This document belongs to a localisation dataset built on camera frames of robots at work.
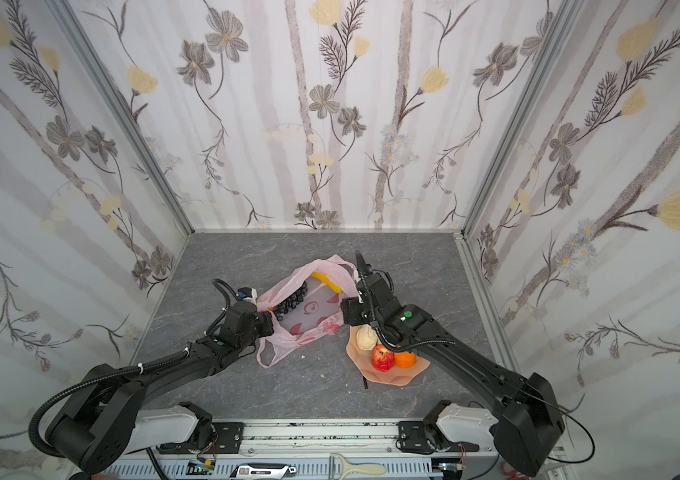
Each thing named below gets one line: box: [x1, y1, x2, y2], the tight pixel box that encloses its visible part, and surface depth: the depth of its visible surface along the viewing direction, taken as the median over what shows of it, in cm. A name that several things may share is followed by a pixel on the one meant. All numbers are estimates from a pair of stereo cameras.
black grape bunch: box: [274, 281, 308, 321], surface depth 98 cm
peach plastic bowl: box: [346, 325, 431, 386], surface depth 84 cm
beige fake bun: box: [356, 324, 378, 350], surface depth 86 cm
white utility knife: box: [229, 463, 297, 480], surface depth 70 cm
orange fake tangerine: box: [394, 351, 417, 369], surface depth 84 cm
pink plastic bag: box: [256, 255, 360, 367], surface depth 97 cm
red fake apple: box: [371, 344, 395, 372], surface depth 83 cm
